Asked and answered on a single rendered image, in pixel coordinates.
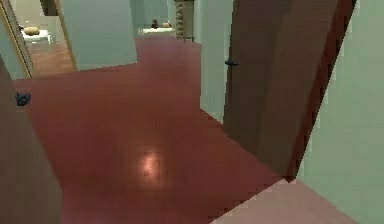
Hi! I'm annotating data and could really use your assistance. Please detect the brown room door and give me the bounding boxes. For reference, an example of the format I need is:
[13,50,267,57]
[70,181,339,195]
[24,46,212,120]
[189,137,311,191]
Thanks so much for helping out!
[222,0,358,183]
[0,54,64,224]

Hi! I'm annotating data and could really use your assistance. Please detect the tan round loaf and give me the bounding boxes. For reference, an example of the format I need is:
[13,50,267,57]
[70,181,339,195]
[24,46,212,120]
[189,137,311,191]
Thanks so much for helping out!
[23,26,41,36]

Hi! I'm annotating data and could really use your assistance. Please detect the tan framed room door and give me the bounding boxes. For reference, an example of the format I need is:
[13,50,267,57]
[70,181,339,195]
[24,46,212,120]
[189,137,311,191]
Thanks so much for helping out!
[0,0,34,79]

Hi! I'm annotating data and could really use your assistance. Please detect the brown woven tall shelf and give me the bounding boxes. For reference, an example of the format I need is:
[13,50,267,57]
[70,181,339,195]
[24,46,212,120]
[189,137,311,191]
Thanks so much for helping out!
[174,0,196,43]

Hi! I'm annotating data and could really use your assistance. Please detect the white low table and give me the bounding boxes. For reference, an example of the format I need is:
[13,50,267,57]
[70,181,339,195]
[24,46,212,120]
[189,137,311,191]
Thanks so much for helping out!
[137,27,177,38]

